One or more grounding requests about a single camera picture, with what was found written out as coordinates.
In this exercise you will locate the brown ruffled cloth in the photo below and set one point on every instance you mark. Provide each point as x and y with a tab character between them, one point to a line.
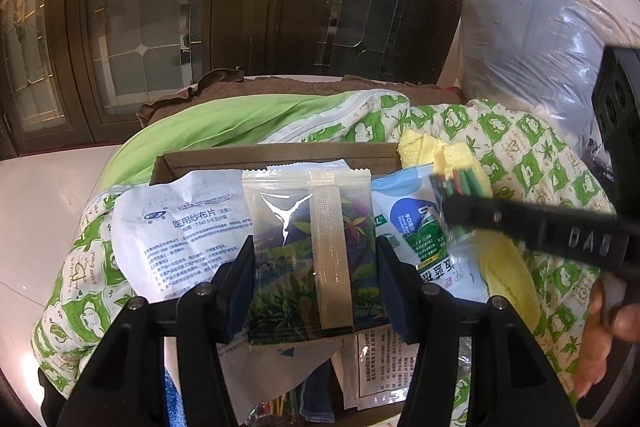
280	84

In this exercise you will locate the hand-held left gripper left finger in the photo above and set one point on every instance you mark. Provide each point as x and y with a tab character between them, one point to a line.
240	287

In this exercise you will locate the white text-printed packet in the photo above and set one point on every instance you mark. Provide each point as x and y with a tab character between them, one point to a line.
385	367

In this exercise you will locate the wooden door plain leaded glass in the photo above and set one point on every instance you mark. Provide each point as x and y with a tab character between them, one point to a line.
30	72

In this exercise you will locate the plastic bag of grey bedding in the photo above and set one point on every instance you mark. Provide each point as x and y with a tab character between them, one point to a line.
530	47

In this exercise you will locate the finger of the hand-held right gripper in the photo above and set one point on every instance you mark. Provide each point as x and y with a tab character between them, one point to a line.
525	222

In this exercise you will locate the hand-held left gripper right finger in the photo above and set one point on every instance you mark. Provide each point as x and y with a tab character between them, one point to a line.
395	292

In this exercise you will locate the blue white wipes packet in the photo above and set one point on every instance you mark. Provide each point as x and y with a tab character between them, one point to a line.
425	232

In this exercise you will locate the shallow cardboard box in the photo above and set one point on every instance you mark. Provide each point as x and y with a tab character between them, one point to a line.
215	159

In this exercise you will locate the yellow towel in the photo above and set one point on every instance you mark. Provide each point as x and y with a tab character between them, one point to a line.
505	272

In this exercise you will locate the bag of coloured sticks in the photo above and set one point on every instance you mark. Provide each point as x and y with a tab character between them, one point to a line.
277	409
462	184

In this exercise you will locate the person's right hand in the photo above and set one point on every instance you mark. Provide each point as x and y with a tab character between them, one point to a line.
600	347

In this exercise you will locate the colourful landscape print packet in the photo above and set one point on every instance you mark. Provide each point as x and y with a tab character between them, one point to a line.
285	257

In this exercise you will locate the wooden door gold ornament glass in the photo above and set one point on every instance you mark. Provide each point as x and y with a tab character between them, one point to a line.
145	32

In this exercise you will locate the green printed quilt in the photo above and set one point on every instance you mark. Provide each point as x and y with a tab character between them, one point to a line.
525	132

